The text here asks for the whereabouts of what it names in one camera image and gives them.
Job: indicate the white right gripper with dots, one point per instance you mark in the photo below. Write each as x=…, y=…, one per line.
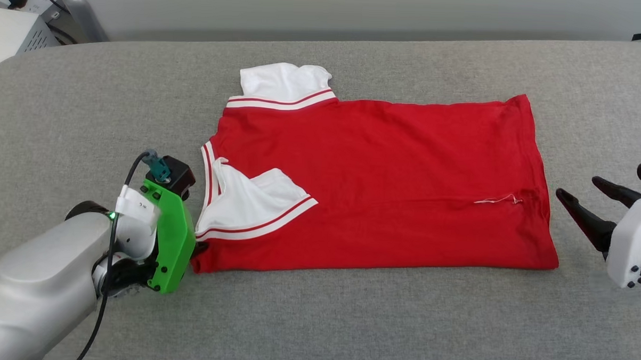
x=635, y=244

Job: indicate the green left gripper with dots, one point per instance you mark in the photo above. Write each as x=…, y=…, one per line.
x=174, y=239

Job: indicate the red and white shirt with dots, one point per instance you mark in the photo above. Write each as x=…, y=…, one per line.
x=378, y=192

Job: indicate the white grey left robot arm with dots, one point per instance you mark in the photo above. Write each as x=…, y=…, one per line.
x=39, y=282

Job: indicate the white equipment box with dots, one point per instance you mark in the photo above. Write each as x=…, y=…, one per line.
x=11, y=38

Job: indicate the white partition panel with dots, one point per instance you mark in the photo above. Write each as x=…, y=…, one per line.
x=358, y=11

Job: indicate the black power plug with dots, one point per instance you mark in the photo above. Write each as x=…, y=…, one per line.
x=17, y=0

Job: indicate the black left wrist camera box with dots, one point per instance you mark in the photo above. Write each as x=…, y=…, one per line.
x=182, y=178

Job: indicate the grey metal partition post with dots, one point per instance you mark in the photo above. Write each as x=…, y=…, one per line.
x=86, y=17

